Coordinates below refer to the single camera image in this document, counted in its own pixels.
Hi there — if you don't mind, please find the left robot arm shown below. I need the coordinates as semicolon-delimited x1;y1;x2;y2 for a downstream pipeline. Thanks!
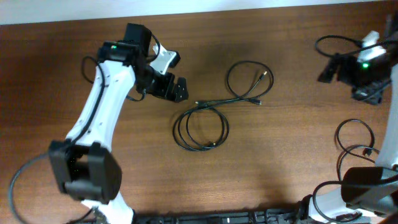
49;23;188;223

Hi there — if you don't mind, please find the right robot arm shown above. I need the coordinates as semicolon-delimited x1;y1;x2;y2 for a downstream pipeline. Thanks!
297;14;397;223

